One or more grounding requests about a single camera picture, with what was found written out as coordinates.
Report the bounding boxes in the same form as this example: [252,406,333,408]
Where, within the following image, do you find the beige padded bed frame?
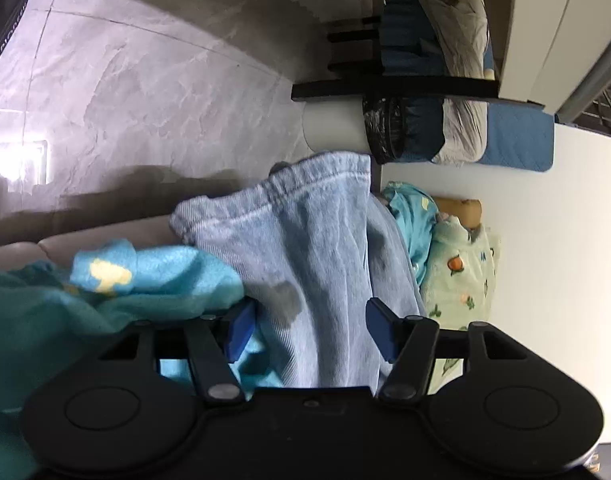
[0,214,186,273]

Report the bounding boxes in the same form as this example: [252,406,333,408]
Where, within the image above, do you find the blue quilted cushion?
[478,105,556,173]

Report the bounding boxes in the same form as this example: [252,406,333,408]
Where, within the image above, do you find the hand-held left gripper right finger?
[365,297,529,404]

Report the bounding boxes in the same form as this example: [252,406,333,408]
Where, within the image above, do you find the black chair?
[290,0,499,103]

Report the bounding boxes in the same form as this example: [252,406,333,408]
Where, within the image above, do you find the black plastic bag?
[362,94,411,165]

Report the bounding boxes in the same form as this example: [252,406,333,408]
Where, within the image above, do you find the blue and grey blanket pile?
[400,0,491,166]

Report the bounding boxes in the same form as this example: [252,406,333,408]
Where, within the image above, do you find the blue denim jeans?
[170,151,429,390]

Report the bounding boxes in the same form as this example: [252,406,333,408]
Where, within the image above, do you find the dark window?
[575,70,611,141]

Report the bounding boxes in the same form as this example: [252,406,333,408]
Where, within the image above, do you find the yellow pillow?
[435,198,485,231]

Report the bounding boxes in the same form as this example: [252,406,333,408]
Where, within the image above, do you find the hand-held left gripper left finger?
[98,299,259,408]

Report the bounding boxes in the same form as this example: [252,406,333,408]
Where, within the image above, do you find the green printed fleece blanket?
[419,215,501,392]

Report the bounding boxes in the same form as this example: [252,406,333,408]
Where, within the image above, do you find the teal printed bed sheet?
[0,182,441,480]

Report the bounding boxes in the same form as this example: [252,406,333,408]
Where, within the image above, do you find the white cabinet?
[473,0,611,117]

